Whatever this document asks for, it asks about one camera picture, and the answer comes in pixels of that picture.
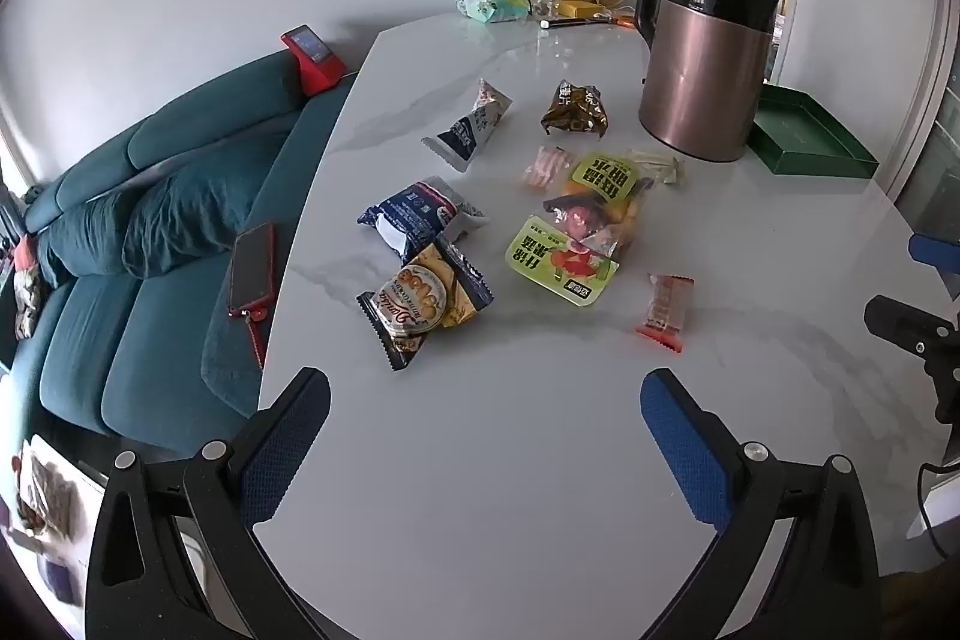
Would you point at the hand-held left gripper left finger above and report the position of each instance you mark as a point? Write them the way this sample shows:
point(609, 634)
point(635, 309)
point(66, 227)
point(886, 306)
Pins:
point(289, 445)

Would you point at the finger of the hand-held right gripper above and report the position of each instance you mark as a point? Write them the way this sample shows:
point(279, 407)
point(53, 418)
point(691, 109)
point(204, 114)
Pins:
point(937, 254)
point(911, 325)

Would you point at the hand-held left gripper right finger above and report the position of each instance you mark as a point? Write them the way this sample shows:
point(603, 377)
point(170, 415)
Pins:
point(682, 445)

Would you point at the cream snack packet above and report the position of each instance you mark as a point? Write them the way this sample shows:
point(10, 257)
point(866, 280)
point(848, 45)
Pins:
point(658, 168)

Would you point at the pink striped snack packet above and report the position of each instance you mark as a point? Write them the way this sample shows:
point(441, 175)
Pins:
point(546, 168)

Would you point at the orange clear snack packet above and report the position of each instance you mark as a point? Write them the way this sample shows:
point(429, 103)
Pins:
point(666, 310)

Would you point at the green tray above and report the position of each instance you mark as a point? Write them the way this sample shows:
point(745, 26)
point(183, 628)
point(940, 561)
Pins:
point(810, 134)

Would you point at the phone in red case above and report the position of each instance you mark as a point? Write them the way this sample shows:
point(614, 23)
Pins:
point(251, 269)

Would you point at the gold black cookie packet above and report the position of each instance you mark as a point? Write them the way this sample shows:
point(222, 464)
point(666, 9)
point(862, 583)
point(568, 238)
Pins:
point(424, 306)

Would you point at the teal sofa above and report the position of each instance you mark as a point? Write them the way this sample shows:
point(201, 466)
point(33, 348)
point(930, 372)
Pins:
point(112, 355)

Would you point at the green label fruit snack packet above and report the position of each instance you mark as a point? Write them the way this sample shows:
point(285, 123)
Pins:
point(551, 261)
point(600, 190)

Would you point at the teal cushion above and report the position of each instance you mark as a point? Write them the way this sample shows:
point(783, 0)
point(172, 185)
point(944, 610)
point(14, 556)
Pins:
point(187, 220)

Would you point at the rose gold electric kettle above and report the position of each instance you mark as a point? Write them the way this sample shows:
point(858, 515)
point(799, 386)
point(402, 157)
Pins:
point(697, 85)

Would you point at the patterned cloth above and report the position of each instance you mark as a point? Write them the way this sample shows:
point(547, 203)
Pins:
point(28, 299)

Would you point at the brown gold snack packet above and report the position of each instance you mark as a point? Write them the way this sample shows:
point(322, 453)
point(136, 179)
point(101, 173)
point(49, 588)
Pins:
point(574, 108)

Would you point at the white navy long snack packet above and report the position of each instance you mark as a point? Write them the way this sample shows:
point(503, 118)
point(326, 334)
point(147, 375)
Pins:
point(469, 130)

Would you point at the red device with screen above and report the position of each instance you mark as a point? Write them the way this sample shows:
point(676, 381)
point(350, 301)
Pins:
point(315, 63)

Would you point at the orange scissors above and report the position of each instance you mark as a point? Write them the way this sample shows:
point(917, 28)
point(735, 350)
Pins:
point(624, 19)

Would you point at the yellow box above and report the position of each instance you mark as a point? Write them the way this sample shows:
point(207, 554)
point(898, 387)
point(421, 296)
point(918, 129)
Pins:
point(577, 10)

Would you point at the black pen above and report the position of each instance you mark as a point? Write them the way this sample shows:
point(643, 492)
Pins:
point(562, 21)

